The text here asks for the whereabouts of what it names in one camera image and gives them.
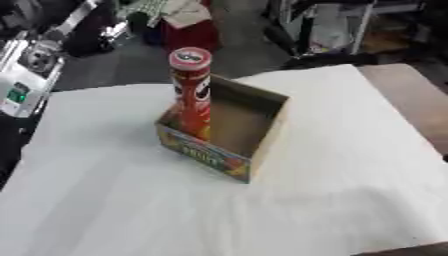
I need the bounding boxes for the tan cardboard box printed front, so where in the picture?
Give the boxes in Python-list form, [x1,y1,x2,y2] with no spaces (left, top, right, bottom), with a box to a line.
[154,73,293,184]

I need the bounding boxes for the red cylindrical chips can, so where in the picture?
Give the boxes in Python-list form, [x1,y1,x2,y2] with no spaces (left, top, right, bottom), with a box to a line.
[168,46,214,142]

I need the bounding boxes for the red bag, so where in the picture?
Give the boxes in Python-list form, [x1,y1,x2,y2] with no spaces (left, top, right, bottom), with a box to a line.
[159,0,223,53]

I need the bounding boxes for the white metal frame stand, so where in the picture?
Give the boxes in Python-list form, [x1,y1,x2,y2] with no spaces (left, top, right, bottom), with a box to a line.
[260,0,429,58]

